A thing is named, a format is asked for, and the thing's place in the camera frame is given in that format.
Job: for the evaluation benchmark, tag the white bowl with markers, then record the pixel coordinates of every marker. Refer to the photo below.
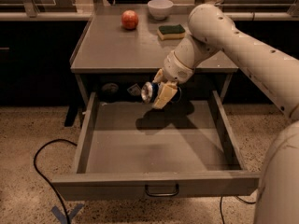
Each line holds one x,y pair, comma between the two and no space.
160,9

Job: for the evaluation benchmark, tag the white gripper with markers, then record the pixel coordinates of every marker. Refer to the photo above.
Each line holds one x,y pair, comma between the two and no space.
173,69

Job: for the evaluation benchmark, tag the green yellow sponge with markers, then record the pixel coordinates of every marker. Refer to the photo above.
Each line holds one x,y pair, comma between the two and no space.
167,32

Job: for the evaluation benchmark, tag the round dark object under table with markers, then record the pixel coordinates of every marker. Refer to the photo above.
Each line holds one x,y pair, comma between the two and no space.
110,89

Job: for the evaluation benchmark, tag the grey open top drawer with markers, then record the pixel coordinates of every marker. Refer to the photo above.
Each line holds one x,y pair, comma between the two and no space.
125,146

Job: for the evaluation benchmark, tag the blue pepsi can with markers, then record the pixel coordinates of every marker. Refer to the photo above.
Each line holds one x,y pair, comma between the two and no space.
150,90

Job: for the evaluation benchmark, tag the black drawer handle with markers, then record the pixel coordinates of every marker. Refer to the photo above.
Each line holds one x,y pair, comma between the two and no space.
162,191

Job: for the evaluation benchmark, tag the red apple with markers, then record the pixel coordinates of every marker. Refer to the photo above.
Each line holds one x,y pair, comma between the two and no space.
129,19

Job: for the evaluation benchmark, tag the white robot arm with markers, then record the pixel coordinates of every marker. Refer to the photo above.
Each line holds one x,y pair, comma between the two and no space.
274,72

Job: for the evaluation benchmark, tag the white tag card left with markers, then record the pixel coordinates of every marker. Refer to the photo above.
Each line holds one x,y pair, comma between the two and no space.
134,90

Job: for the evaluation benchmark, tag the blue tape floor mark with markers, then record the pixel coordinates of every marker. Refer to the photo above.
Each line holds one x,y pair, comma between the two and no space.
66,217

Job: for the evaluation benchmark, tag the grey cabinet table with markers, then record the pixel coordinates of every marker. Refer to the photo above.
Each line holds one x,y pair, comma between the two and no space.
106,50

